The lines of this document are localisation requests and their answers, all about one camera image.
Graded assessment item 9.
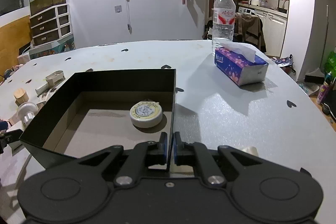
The round white tape measure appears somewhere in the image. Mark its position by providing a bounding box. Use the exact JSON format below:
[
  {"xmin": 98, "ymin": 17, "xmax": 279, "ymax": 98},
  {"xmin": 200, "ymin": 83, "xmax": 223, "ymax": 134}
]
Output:
[{"xmin": 129, "ymin": 101, "xmax": 163, "ymax": 128}]

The black cardboard box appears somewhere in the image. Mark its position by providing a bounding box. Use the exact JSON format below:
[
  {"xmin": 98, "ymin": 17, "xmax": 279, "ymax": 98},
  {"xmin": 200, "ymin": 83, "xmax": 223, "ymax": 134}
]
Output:
[{"xmin": 20, "ymin": 68, "xmax": 176, "ymax": 168}]

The oval wooden box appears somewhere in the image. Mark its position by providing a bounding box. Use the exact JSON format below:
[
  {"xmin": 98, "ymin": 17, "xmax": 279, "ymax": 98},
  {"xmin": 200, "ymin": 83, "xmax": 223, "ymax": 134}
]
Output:
[{"xmin": 14, "ymin": 88, "xmax": 29, "ymax": 106}]

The cream folded cloth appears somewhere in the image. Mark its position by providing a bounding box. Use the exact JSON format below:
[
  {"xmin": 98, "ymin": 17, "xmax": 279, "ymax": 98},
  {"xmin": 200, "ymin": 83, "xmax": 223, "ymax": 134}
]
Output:
[{"xmin": 242, "ymin": 146, "xmax": 259, "ymax": 157}]

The purple tissue pack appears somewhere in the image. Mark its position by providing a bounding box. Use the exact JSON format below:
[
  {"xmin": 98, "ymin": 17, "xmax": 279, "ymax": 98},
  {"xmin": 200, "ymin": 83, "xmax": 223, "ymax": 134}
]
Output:
[{"xmin": 214, "ymin": 47, "xmax": 268, "ymax": 86}]

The brown jacket on chair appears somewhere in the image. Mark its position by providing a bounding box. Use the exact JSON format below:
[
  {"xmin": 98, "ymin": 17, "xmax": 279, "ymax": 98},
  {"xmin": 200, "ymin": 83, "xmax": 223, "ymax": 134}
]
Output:
[{"xmin": 233, "ymin": 12, "xmax": 266, "ymax": 53}]

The clear water bottle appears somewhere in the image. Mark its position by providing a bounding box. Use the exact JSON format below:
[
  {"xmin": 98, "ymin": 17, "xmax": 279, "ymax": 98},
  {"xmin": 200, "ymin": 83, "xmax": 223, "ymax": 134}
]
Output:
[{"xmin": 212, "ymin": 0, "xmax": 236, "ymax": 53}]

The white drawer cabinet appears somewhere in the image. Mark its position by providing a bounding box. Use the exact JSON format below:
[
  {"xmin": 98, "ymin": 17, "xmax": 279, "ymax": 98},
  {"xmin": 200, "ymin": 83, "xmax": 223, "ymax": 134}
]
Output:
[{"xmin": 30, "ymin": 3, "xmax": 73, "ymax": 47}]

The beige handled holder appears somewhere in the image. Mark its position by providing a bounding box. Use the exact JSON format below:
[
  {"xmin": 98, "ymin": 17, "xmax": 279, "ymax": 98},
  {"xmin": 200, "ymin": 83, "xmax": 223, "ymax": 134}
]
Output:
[{"xmin": 35, "ymin": 71, "xmax": 65, "ymax": 96}]

